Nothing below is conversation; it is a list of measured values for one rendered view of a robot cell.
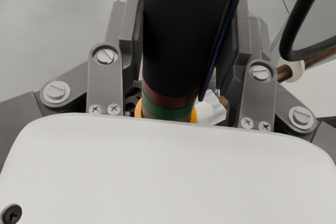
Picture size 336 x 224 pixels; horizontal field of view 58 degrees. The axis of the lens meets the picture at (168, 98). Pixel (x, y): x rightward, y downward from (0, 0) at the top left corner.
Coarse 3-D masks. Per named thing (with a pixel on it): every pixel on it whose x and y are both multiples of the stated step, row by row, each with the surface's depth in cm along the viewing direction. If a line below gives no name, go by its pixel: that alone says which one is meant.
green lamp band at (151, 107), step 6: (144, 96) 17; (144, 102) 18; (150, 102) 17; (192, 102) 17; (150, 108) 18; (156, 108) 17; (162, 108) 17; (180, 108) 17; (186, 108) 17; (156, 114) 18; (162, 114) 17; (168, 114) 17; (174, 114) 17; (180, 114) 18
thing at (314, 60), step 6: (330, 48) 29; (318, 54) 29; (324, 54) 29; (330, 54) 29; (306, 60) 28; (312, 60) 28; (318, 60) 29; (282, 66) 28; (288, 66) 27; (306, 66) 28; (282, 72) 27; (288, 72) 27; (282, 78) 27; (288, 78) 28; (222, 96) 25; (222, 102) 25
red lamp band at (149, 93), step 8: (144, 80) 16; (144, 88) 17; (152, 96) 16; (160, 96) 16; (184, 96) 16; (192, 96) 16; (160, 104) 16; (168, 104) 16; (176, 104) 16; (184, 104) 17
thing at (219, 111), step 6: (210, 90) 25; (204, 96) 25; (210, 96) 25; (198, 102) 25; (210, 102) 25; (216, 102) 25; (216, 108) 25; (222, 108) 25; (216, 114) 24; (222, 114) 24; (204, 120) 24; (210, 120) 24; (216, 120) 24; (222, 120) 24
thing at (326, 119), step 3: (318, 117) 35; (321, 117) 34; (324, 117) 34; (327, 117) 34; (330, 117) 33; (333, 117) 33; (318, 120) 33; (321, 120) 33; (324, 120) 33; (327, 120) 33; (330, 120) 32; (333, 120) 32; (327, 123) 32; (330, 123) 32; (333, 123) 32; (333, 126) 31
